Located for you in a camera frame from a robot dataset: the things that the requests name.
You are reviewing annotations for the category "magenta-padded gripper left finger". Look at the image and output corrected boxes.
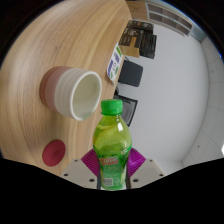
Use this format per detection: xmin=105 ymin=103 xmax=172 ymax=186
xmin=60 ymin=148 xmax=102 ymax=190

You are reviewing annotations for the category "wooden glass-door shelf cabinet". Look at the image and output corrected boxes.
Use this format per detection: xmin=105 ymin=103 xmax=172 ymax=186
xmin=125 ymin=0 xmax=196 ymax=37

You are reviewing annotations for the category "black padded office chair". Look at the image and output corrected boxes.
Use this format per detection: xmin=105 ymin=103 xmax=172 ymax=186
xmin=118 ymin=59 xmax=144 ymax=88

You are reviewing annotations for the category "tan cardboard box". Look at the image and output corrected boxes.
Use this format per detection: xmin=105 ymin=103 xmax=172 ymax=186
xmin=118 ymin=28 xmax=143 ymax=59

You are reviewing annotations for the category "green drink bottle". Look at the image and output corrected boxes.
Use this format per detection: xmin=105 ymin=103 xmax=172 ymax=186
xmin=92 ymin=98 xmax=133 ymax=191

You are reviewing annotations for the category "flat round red coaster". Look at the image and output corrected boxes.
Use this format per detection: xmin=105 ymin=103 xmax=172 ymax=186
xmin=41 ymin=139 xmax=67 ymax=168

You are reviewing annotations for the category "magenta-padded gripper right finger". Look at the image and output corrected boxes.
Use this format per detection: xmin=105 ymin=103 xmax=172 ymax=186
xmin=125 ymin=147 xmax=167 ymax=190

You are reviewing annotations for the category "grey mesh-back office chair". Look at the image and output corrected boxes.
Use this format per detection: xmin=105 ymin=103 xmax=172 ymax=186
xmin=113 ymin=86 xmax=139 ymax=128

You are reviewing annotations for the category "small dark brown carton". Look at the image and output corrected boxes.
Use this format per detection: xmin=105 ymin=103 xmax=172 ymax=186
xmin=126 ymin=19 xmax=155 ymax=34

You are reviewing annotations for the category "white purple green leaflet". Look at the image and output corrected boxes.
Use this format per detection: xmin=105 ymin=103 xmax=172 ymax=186
xmin=106 ymin=42 xmax=125 ymax=84

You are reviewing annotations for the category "white and pink ribbed cup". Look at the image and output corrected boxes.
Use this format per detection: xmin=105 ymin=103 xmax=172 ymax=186
xmin=39 ymin=65 xmax=103 ymax=122

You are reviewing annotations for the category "dark brown printed carton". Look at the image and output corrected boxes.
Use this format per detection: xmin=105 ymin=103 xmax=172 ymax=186
xmin=139 ymin=33 xmax=158 ymax=60

